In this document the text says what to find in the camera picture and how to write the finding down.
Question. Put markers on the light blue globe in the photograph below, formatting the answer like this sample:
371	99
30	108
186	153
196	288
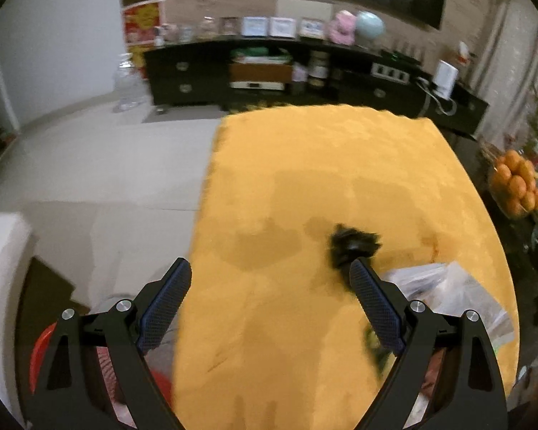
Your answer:
370	24

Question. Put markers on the black wrapper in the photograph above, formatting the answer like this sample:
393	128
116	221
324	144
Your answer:
349	244

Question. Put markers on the green packets on box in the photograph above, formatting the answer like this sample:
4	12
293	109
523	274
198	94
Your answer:
260	56

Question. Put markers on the red wall poster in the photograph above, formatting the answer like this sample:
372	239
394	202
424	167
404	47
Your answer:
141	24

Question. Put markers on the glass storage jar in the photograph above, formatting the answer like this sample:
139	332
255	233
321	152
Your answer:
318	69

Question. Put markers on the clear plastic bag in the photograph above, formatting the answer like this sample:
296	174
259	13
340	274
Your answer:
453	291

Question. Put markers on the yellow tablecloth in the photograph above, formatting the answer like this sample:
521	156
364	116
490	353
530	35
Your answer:
318	179

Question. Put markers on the white socket panel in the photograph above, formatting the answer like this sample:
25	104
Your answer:
390	71

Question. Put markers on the white tall appliance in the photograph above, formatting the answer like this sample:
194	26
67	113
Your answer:
445	78

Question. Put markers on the small dark picture frame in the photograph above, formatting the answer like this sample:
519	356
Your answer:
229	25

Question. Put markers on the glass fruit bowl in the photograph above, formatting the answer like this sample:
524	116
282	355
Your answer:
497	201

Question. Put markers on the black router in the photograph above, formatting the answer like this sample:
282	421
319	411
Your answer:
401	56

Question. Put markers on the white picture frame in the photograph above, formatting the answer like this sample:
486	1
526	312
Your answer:
254	26
311	27
282	27

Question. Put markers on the large clear water bottle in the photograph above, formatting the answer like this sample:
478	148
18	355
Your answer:
128	85

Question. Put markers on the red waste bin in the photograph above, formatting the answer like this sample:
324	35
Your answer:
40	349

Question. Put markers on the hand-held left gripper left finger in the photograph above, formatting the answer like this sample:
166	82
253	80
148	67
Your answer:
165	311

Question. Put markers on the bowl of oranges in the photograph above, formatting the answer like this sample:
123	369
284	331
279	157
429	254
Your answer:
515	179

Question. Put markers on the black television cabinet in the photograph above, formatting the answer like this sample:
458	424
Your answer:
197	71

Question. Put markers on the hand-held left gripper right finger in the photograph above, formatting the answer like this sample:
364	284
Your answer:
376	304

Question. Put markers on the brown cardboard box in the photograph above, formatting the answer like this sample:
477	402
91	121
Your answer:
260	74

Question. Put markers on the pink plush toy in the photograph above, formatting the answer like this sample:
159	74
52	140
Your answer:
340	27

